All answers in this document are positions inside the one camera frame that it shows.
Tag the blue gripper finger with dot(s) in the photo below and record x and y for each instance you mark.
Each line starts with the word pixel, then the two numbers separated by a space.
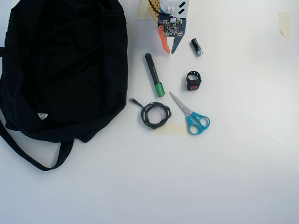
pixel 177 44

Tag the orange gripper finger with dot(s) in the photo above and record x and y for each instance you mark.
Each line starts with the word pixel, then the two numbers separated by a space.
pixel 165 43

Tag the black bike light red lens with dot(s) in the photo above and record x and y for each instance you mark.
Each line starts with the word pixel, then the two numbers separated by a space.
pixel 193 85

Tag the black fabric bag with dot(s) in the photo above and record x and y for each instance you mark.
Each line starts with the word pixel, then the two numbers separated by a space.
pixel 65 70

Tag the small black cylindrical battery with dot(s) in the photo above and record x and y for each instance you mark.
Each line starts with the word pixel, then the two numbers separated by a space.
pixel 197 47

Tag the small beige masking tape piece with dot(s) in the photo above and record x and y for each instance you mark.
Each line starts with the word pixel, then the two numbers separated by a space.
pixel 191 2

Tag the black marker green cap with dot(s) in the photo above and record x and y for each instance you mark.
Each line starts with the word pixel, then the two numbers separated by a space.
pixel 153 73

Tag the tall beige masking tape strip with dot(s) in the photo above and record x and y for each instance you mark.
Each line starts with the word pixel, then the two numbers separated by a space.
pixel 142 10

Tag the wide beige masking tape strip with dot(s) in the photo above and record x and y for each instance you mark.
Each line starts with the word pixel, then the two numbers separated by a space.
pixel 170 130

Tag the torn beige masking tape strip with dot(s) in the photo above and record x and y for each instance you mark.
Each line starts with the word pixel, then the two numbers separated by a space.
pixel 285 25

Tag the camera circuit board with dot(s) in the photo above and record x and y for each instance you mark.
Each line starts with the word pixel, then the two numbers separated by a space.
pixel 172 27

